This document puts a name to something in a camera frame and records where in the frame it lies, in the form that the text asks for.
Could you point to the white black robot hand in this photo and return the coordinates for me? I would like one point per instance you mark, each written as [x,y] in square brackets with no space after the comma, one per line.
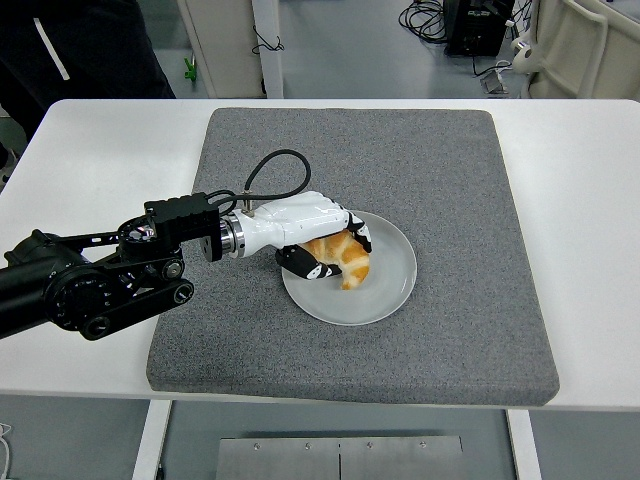
[300,217]

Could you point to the golden croissant bread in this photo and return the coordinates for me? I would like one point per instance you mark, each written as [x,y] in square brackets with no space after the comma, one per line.
[357,270]

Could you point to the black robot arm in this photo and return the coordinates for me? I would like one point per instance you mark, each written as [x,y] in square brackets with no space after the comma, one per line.
[75,295]

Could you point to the grey round plate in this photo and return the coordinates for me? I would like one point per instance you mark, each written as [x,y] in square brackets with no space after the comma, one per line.
[380,290]

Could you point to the grey metal plate with screws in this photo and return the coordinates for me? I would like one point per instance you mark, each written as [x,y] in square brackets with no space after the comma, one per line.
[340,460]

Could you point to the grey felt mat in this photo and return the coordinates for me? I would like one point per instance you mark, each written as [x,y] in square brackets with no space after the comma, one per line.
[425,165]

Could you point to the small green object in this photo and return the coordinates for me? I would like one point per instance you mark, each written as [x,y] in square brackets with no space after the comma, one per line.
[189,70]

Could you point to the white cabinet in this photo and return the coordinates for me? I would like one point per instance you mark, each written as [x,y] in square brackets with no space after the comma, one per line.
[225,40]

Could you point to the grey floor adapter box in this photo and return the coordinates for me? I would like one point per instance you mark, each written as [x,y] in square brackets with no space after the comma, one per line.
[494,82]

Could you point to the black equipment box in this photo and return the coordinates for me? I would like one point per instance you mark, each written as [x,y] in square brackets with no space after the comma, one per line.
[475,30]

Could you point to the person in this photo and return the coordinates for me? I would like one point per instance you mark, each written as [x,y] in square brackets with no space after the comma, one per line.
[100,50]

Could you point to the white table leg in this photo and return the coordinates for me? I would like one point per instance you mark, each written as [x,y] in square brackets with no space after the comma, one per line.
[150,440]
[525,445]

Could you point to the white upright post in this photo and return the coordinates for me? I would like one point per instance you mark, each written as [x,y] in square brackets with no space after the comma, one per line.
[270,60]

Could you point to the cream white frame furniture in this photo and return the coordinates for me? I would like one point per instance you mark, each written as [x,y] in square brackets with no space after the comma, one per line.
[575,50]

